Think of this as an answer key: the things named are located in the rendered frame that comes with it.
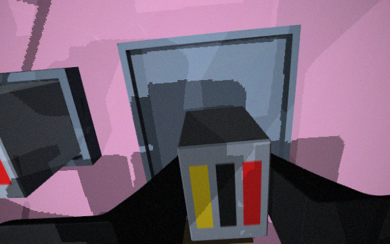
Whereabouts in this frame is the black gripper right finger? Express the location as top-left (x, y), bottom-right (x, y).
top-left (268, 154), bottom-right (390, 244)

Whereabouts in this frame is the dark grey box with colored stripes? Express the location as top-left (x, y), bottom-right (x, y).
top-left (177, 106), bottom-right (272, 241)

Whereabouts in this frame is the tan cube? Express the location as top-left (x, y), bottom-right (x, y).
top-left (182, 220), bottom-right (254, 244)

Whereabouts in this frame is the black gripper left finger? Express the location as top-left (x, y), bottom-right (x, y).
top-left (0, 156), bottom-right (187, 244)

